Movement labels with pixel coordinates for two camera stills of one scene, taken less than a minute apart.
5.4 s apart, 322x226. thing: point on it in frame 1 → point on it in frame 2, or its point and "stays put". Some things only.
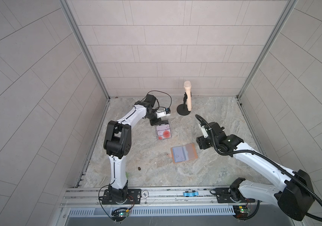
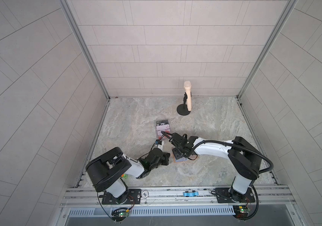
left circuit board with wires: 119,214 stays put
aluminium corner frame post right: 287,10 stays put
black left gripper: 156,121 → 165,159
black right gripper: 200,141 → 175,155
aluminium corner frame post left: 67,6 stays put
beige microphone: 187,86 stays put
